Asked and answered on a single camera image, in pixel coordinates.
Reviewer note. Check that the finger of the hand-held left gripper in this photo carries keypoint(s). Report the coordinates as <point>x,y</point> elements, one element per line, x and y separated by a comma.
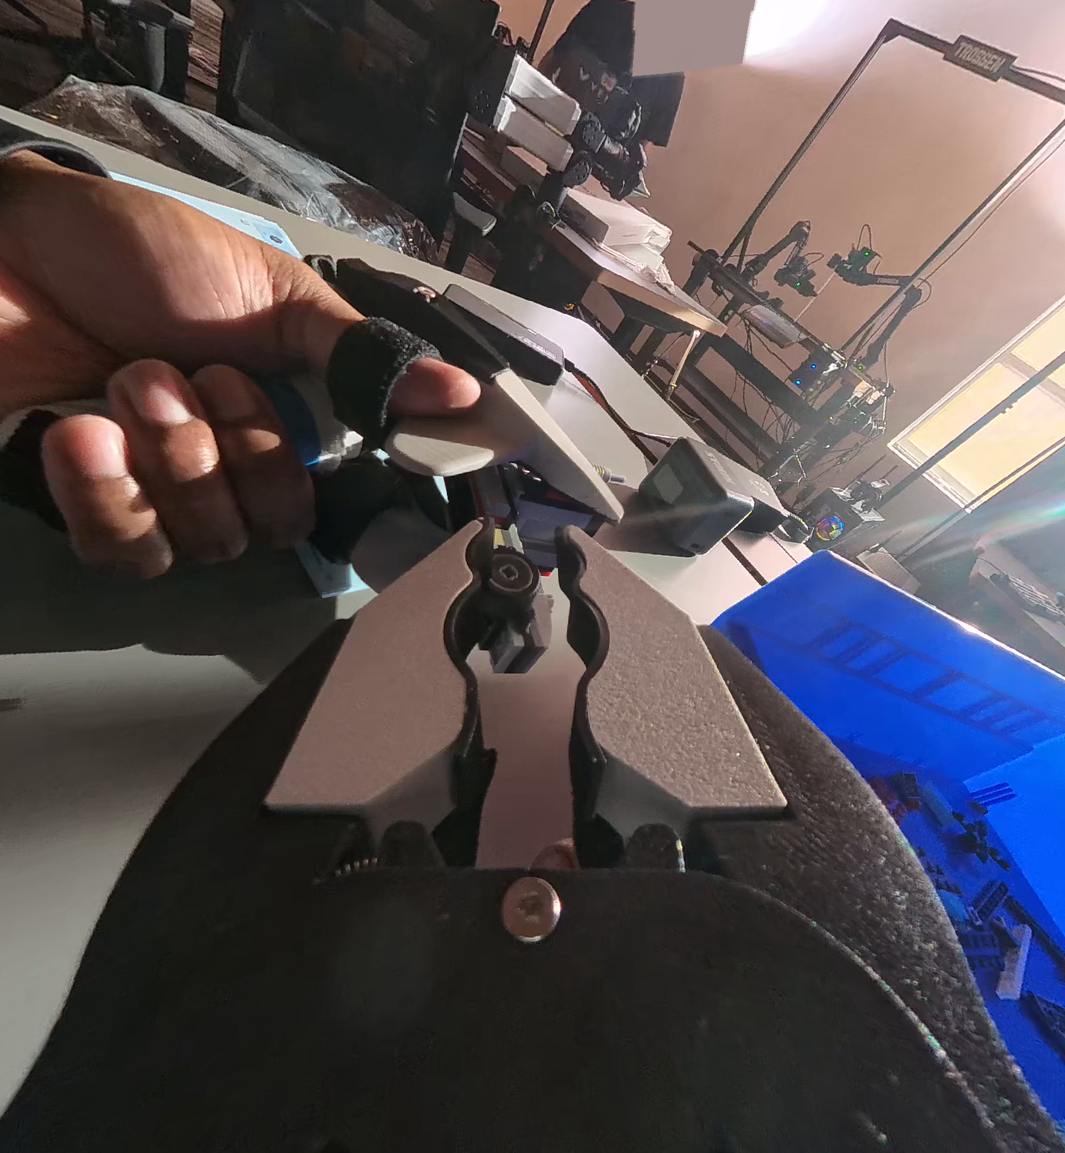
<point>514,432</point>

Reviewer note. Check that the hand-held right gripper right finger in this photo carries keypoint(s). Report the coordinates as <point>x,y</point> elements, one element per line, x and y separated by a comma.
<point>676,712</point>

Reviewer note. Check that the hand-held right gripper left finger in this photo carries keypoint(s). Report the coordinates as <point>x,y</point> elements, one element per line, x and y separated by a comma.
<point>379,712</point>

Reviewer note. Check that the grey red toy brick truck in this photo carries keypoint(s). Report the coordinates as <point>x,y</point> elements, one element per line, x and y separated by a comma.
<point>507,582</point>

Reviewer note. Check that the black overhead robot arm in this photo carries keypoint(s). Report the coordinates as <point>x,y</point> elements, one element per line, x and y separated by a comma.
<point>861,261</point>
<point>789,261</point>

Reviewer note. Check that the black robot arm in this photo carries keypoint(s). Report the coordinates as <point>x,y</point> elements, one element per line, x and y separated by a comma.
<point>604,135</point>

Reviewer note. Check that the person's left hand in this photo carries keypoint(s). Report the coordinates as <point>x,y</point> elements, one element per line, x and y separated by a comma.
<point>135,288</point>

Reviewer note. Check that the black power bank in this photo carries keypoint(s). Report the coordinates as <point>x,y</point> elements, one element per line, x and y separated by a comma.
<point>523,347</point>

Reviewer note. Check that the light blue instruction booklet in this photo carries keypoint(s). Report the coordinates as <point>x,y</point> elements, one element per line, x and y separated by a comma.
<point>253,230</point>

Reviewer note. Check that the brown wooden table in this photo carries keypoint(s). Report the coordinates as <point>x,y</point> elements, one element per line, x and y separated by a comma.
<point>641,288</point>

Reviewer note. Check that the blue plastic bin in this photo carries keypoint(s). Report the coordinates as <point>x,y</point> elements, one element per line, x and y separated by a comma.
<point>857,631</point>

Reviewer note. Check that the white carton box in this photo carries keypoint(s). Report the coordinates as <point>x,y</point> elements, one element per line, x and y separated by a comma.
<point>541,90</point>
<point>533,135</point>

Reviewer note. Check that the black power adapter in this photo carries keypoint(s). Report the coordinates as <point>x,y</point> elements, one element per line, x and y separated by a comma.
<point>776,509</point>

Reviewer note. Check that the white flat box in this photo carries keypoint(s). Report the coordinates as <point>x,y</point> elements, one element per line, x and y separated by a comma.
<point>614,221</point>

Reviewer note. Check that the black office chair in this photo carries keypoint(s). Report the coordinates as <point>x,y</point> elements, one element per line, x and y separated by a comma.
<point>342,90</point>

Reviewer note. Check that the plastic-wrapped black bundle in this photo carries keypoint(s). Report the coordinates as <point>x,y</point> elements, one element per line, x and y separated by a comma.
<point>226,162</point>

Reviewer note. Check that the black computer case lit fan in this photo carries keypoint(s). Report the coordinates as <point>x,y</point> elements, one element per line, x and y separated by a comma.
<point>830,528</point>

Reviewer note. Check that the bright window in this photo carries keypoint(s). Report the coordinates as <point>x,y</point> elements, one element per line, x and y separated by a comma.
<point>1037,378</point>

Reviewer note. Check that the pile of loose toy bricks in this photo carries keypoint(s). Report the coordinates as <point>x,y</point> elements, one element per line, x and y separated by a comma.
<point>1059,1027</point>

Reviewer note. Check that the grey action camera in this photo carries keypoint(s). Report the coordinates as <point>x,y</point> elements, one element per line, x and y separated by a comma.
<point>695,491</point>

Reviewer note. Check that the black metal frame rig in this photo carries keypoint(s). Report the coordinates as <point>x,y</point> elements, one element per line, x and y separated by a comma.
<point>983,59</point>

